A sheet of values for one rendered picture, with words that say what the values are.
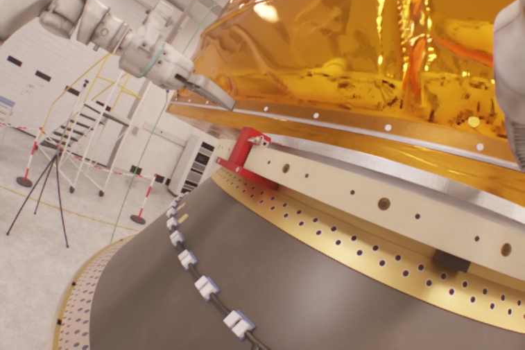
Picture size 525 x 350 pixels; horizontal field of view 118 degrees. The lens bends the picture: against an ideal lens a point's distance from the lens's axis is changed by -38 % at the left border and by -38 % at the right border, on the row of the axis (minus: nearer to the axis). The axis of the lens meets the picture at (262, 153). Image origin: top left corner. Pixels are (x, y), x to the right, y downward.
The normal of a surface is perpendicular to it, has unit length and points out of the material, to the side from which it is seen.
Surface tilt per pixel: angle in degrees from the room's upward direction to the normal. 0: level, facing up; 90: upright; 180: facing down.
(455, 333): 62
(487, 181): 90
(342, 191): 90
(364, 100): 118
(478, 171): 90
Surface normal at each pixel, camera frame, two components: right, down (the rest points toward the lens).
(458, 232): -0.51, -0.30
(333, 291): -0.33, -0.72
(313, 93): -0.69, 0.41
